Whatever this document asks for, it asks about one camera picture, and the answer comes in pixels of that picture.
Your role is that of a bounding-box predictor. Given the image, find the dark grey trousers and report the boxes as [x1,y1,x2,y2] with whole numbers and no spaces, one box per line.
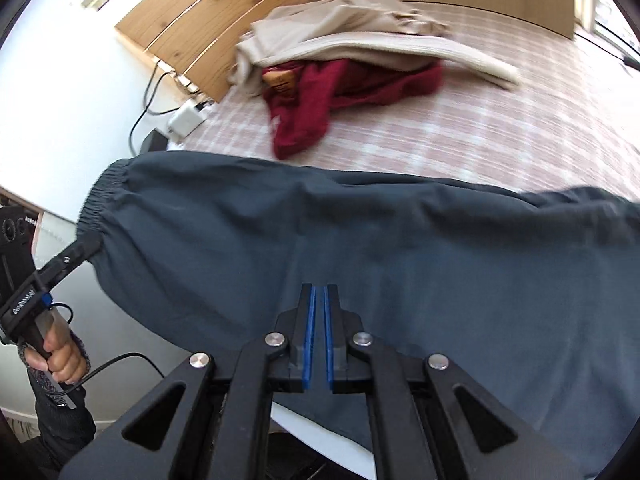
[77,152,639,478]

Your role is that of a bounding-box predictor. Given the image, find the person left forearm sleeve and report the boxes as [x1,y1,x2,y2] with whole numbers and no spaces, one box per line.
[18,344,96,478]

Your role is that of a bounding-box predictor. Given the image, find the person left hand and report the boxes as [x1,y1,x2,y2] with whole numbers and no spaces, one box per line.
[24,313,88,385]

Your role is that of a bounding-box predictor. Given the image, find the black power adapter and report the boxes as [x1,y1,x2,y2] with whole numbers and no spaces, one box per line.
[139,128,169,154]

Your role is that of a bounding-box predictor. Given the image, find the white power strip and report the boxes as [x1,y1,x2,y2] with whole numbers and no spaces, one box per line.
[167,99,213,139]

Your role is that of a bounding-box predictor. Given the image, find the slatted wooden panel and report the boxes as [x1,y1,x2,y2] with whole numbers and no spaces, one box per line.
[116,0,306,101]

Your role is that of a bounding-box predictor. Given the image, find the dark red garment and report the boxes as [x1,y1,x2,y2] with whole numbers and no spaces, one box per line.
[262,58,444,160]

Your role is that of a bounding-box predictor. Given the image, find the pink plaid table cloth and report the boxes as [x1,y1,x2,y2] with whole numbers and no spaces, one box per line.
[182,1,640,201]

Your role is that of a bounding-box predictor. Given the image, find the beige garment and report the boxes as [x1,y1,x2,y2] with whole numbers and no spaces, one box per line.
[228,0,521,96]

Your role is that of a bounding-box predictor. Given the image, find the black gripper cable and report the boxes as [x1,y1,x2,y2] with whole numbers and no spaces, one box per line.
[49,301,166,394]

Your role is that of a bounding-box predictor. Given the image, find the black cable with inline remote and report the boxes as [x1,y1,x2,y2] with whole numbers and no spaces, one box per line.
[574,22,640,72]

